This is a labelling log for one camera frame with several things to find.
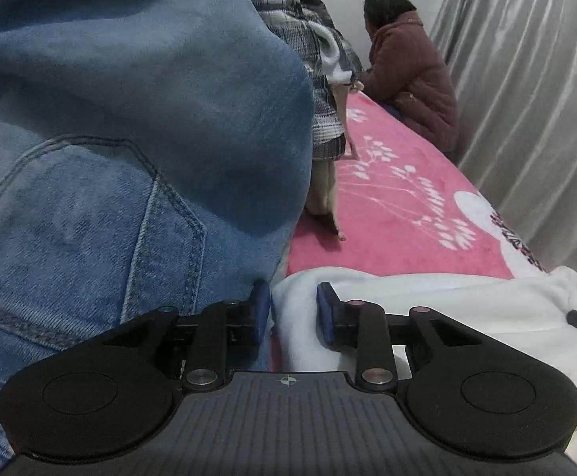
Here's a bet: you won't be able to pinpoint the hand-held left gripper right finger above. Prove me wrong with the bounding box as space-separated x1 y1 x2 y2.
317 282 488 392

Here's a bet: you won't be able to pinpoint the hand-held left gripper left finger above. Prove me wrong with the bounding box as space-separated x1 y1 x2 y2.
100 280 273 390

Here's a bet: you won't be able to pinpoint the white sweatshirt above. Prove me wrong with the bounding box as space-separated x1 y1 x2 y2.
271 265 577 457

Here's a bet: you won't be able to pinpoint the pink floral bed blanket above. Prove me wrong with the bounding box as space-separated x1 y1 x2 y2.
283 92 547 358

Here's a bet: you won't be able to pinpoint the grey curtain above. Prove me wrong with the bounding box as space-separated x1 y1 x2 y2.
427 0 577 298

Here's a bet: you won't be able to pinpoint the grey plaid shirt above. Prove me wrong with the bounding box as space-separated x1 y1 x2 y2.
246 0 364 162

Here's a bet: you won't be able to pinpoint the blue denim jeans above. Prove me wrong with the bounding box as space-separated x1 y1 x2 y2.
0 0 316 462

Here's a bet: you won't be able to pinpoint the light grey garment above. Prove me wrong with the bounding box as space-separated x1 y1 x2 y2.
317 24 355 85

